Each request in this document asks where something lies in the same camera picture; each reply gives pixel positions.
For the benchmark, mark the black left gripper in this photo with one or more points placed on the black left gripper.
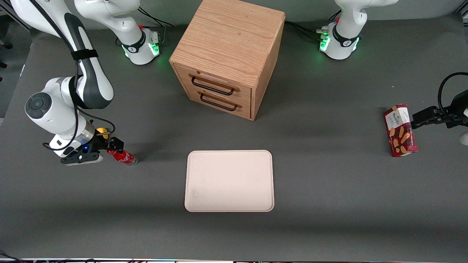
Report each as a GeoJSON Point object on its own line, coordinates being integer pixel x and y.
{"type": "Point", "coordinates": [446, 116]}

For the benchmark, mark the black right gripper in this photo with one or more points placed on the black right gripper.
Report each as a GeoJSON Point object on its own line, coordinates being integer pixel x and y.
{"type": "Point", "coordinates": [98, 145]}

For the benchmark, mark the red coke bottle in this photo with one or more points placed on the red coke bottle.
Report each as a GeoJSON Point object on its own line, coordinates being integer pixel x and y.
{"type": "Point", "coordinates": [126, 157]}

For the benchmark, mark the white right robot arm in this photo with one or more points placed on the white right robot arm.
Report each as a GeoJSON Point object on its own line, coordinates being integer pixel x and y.
{"type": "Point", "coordinates": [91, 80]}

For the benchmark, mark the beige rectangular tray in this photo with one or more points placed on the beige rectangular tray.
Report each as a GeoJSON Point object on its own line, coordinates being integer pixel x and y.
{"type": "Point", "coordinates": [229, 180]}

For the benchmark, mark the yellow lemon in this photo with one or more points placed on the yellow lemon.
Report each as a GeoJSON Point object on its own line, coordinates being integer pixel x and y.
{"type": "Point", "coordinates": [104, 130]}

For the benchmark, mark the red cookie box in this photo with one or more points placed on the red cookie box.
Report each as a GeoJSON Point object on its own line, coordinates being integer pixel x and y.
{"type": "Point", "coordinates": [400, 131]}

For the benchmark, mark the wooden two-drawer cabinet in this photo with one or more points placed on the wooden two-drawer cabinet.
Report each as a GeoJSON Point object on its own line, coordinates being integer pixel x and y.
{"type": "Point", "coordinates": [230, 40]}

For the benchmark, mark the aluminium frame rail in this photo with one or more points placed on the aluminium frame rail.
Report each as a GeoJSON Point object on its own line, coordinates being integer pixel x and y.
{"type": "Point", "coordinates": [464, 14]}
{"type": "Point", "coordinates": [14, 18]}

